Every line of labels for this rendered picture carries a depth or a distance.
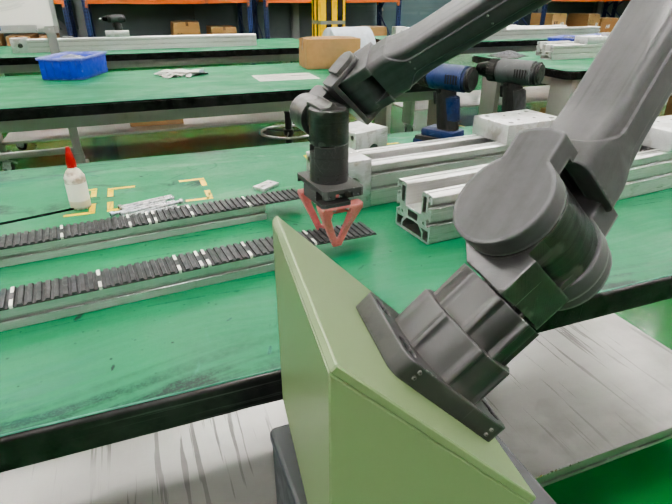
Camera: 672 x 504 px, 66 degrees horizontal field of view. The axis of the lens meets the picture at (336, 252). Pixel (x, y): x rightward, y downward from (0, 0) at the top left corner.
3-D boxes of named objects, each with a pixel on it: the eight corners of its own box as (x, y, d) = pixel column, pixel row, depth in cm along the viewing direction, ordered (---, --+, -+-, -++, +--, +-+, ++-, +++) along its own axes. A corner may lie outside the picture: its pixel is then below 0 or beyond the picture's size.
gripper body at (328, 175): (334, 177, 83) (333, 131, 80) (364, 198, 75) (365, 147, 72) (296, 183, 81) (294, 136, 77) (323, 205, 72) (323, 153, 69)
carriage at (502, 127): (504, 157, 109) (509, 125, 106) (470, 145, 118) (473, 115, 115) (559, 148, 116) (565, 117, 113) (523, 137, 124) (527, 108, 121)
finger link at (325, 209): (342, 230, 85) (342, 175, 80) (363, 247, 79) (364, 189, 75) (304, 237, 82) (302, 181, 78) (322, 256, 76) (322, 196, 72)
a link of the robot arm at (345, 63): (355, 51, 68) (394, 95, 73) (324, 43, 78) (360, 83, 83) (296, 120, 69) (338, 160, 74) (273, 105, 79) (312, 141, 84)
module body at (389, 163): (370, 206, 100) (371, 164, 96) (346, 190, 108) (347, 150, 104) (644, 155, 131) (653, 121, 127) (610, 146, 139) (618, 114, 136)
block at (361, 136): (362, 178, 115) (363, 135, 111) (329, 166, 123) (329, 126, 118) (393, 169, 121) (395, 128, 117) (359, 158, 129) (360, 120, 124)
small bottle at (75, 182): (92, 208, 99) (78, 148, 93) (70, 212, 97) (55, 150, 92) (91, 202, 102) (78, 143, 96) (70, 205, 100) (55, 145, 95)
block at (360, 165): (334, 219, 94) (334, 168, 90) (307, 197, 104) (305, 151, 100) (376, 211, 98) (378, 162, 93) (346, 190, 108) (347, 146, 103)
